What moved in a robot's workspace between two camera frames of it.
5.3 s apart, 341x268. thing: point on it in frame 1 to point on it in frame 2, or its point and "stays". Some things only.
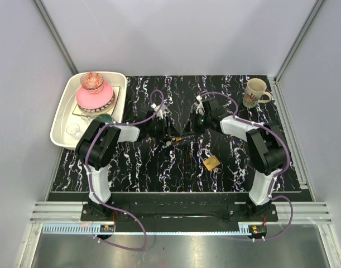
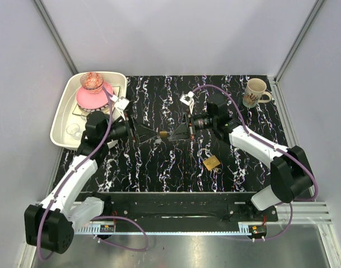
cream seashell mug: [255, 87] stays
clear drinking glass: [73, 129] stays
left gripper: [169, 130] to [140, 129]
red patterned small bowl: [91, 81] stays
